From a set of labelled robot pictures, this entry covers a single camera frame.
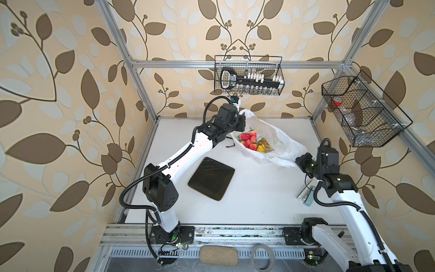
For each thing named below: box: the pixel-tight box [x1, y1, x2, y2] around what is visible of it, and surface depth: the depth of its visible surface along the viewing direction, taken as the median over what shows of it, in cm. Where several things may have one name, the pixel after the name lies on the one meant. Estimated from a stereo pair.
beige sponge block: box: [199, 245, 239, 267], surface depth 68 cm
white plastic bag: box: [230, 109, 308, 167], surface depth 81 cm
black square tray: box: [188, 156, 236, 202], surface depth 93 cm
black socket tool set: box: [219, 67, 286, 93], surface depth 86 cm
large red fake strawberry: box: [239, 133, 251, 142], surface depth 107 cm
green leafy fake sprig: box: [256, 137, 270, 148], surface depth 103 cm
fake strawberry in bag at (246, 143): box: [241, 139, 252, 148], surface depth 106 cm
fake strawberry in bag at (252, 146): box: [248, 143, 258, 151], surface depth 104 cm
